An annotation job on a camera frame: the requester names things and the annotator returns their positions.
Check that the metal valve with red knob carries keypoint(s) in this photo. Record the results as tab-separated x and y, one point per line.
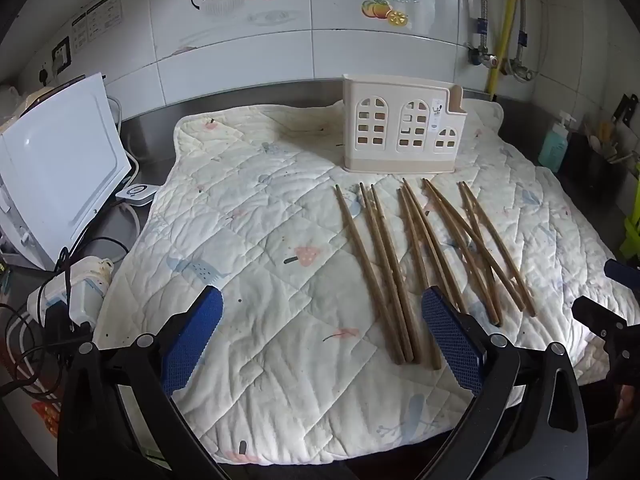
484	57

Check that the black wall plug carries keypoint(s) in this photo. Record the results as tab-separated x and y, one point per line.
45	76

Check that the white microwave oven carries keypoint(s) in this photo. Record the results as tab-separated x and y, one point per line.
55	170

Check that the teal soap dispenser bottle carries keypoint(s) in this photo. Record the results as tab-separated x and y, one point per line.
554	147

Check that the white quilted printed mat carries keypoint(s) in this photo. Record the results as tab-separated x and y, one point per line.
250	260

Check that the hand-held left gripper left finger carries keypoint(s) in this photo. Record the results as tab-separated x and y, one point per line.
195	340

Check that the red printed packet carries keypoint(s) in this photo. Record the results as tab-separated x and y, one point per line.
47	417

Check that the black utensil pot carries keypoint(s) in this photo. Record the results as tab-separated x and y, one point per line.
590	170

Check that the bunch of kitchen utensils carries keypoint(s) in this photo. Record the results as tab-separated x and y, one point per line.
602	140

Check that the brown wooden chopstick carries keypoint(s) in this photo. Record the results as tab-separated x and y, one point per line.
419	280
487	280
386	270
393	260
432	240
422	240
492	240
452	210
369	275
461	250

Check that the yellow gas pipe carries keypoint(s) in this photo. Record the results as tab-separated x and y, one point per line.
502	35

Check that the black kitchen knife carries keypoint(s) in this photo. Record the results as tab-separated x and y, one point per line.
625	110

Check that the small white round gadget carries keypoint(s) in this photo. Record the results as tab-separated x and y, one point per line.
136	194

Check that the pale plastic bag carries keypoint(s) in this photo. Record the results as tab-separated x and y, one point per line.
15	102

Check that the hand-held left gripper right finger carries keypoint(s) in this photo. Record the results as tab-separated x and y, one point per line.
450	345

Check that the cream plastic chopstick holder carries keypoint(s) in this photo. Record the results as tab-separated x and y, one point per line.
390	165

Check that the white power strip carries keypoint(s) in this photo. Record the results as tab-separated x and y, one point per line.
80	290

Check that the metal angle valve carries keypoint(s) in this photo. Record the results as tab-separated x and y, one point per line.
520	71

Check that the black wall socket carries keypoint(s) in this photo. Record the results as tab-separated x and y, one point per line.
61	55

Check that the wall notice sticker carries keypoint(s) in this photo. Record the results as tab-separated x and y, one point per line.
97	17

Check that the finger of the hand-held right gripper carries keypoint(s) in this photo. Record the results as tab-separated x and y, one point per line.
625	272
597	316

